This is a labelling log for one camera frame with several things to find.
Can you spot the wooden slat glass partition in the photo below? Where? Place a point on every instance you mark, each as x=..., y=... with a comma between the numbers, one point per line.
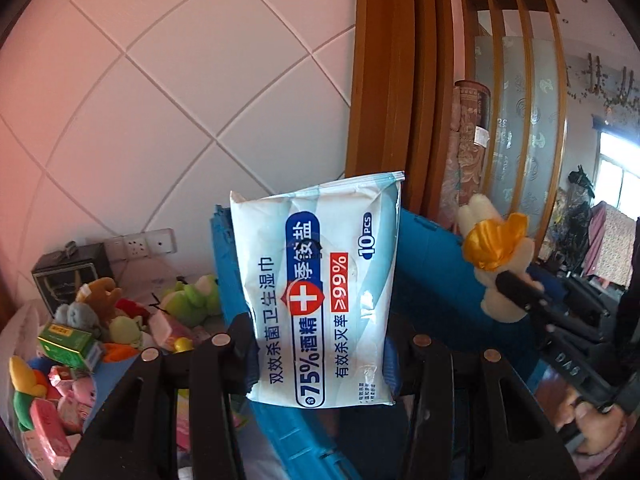
x=520, y=135

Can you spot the green frog plush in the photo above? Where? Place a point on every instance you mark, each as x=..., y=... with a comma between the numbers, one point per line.
x=192, y=300

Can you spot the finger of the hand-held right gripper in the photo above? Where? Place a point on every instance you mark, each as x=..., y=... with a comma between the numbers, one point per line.
x=520, y=292

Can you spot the branch wall decoration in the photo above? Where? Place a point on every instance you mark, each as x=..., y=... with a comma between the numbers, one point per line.
x=605, y=80

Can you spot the black desk clock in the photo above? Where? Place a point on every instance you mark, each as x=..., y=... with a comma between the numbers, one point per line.
x=70, y=275

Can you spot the white quilted headboard panel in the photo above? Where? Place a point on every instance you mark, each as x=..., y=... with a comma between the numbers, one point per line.
x=200, y=85

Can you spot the white blue wet wipes pack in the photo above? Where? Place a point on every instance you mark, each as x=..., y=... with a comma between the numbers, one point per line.
x=320, y=290

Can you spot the blue plastic storage crate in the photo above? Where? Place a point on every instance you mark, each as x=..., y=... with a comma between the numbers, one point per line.
x=435, y=280

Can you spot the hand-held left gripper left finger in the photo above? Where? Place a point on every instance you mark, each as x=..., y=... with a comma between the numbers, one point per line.
x=240, y=355

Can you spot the pink tissue pack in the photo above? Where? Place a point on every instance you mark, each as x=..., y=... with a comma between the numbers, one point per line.
x=50, y=435

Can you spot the pink white box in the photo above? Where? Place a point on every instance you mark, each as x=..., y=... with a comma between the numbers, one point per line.
x=167, y=330

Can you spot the yellow duck clip toy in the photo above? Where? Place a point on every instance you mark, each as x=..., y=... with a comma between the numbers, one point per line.
x=183, y=344

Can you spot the red plush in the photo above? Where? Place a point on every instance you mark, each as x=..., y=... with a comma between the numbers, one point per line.
x=132, y=307

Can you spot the light green round plush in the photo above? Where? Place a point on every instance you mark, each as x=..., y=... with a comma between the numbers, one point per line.
x=125, y=331

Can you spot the window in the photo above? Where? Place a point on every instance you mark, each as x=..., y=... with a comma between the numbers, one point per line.
x=617, y=165

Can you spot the curved wooden frame post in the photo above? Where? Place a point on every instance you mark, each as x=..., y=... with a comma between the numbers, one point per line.
x=395, y=85

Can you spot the white plush with yellow bow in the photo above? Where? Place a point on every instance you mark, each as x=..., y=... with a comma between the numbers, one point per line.
x=495, y=240

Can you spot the rolled patterned carpet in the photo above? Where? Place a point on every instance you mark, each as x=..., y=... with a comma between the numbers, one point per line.
x=465, y=160

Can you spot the brown bear plush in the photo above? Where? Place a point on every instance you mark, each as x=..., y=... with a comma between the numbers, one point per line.
x=100, y=297

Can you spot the pink pig plush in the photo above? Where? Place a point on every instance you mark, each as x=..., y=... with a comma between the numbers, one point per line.
x=75, y=395

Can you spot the yellow green parrot plush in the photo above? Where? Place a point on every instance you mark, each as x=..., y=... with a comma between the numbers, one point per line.
x=25, y=385

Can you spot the grey blue plush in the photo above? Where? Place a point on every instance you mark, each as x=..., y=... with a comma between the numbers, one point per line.
x=75, y=317

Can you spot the dark room clutter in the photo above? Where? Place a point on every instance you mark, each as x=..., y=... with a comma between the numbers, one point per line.
x=570, y=210

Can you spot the person's right hand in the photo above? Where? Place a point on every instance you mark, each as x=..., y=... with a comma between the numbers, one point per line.
x=595, y=432

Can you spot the green cardboard box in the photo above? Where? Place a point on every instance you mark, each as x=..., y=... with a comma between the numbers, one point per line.
x=67, y=347

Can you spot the hanging patterned cloth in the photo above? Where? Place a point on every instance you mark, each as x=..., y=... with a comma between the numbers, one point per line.
x=612, y=245

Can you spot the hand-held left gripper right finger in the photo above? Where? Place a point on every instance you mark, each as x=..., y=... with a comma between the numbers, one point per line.
x=425, y=375

